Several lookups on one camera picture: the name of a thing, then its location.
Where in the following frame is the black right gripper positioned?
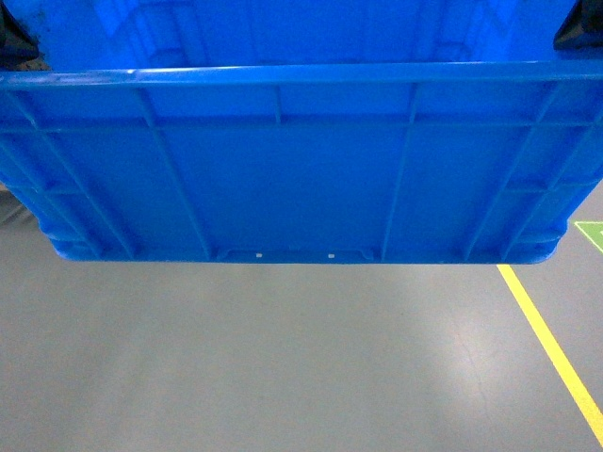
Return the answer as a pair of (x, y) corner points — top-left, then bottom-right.
(553, 0), (602, 51)

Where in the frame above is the large blue plastic crate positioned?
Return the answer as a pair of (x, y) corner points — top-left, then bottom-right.
(1, 1), (602, 264)

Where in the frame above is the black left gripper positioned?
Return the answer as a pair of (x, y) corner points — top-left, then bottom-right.
(1, 2), (41, 69)

